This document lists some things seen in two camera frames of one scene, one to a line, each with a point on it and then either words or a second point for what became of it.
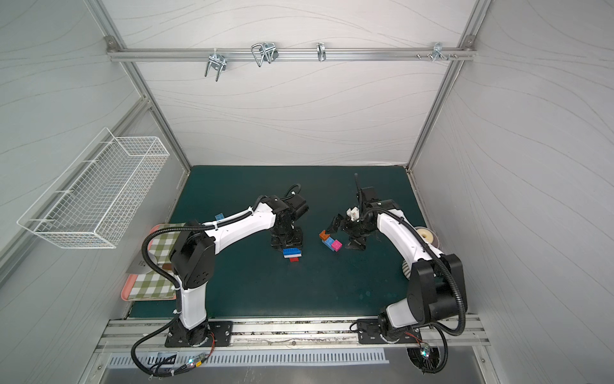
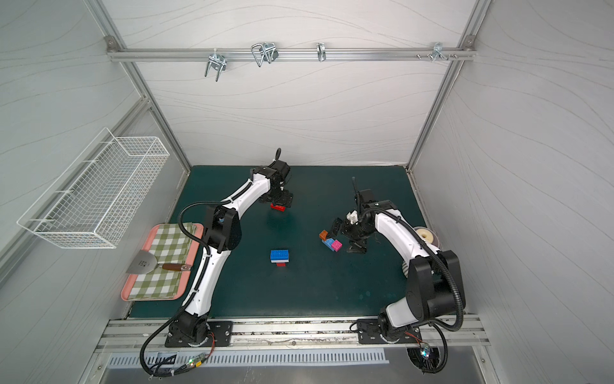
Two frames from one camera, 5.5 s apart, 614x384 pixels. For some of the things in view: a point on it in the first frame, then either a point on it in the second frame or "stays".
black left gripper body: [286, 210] -> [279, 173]
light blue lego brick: [328, 242] stays
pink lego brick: [336, 245] stays
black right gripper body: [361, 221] stays
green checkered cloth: [152, 284] stays
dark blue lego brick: [291, 251] -> [279, 254]
